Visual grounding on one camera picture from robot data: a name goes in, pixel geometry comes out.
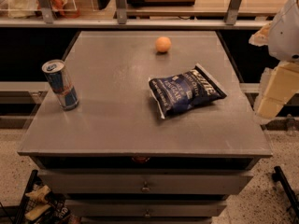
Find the grey drawer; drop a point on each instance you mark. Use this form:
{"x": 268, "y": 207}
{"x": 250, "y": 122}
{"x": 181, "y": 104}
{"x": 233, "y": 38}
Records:
{"x": 145, "y": 208}
{"x": 210, "y": 183}

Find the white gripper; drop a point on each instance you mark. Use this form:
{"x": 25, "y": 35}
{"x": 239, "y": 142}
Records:
{"x": 285, "y": 36}

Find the clear plastic box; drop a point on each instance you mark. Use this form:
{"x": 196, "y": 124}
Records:
{"x": 16, "y": 9}

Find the orange ball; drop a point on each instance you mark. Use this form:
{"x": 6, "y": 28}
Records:
{"x": 163, "y": 44}

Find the blue chip bag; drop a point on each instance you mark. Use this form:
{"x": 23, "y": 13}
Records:
{"x": 180, "y": 93}

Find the lower grey drawer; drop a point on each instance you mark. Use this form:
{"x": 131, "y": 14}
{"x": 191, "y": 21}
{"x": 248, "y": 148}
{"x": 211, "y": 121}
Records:
{"x": 145, "y": 208}

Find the grey drawer cabinet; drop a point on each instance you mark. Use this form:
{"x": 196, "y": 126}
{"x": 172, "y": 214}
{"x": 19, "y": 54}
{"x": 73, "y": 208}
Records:
{"x": 117, "y": 125}

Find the metal shelf rail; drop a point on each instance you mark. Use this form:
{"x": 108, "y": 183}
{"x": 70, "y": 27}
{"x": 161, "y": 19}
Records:
{"x": 134, "y": 24}

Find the upper grey drawer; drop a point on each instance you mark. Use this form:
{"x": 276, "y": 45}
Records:
{"x": 210, "y": 183}

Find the black frame right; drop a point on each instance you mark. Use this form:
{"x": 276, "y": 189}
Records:
{"x": 278, "y": 176}

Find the black wire basket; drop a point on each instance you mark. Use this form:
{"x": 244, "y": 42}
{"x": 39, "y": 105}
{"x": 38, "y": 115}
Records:
{"x": 39, "y": 205}

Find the red bull can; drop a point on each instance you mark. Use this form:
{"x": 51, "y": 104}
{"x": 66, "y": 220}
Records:
{"x": 60, "y": 82}

